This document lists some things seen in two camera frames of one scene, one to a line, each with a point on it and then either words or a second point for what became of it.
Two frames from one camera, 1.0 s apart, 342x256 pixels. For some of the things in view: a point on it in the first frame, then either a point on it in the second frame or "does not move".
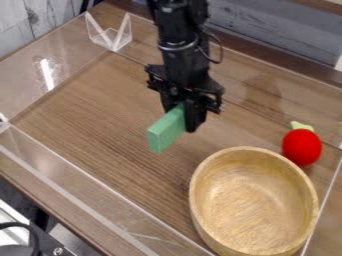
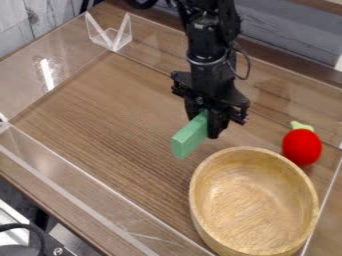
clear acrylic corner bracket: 110,38 does not move
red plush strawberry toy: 302,145 does not move
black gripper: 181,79 → 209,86
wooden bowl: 253,200 does not move
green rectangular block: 167,129 → 189,139
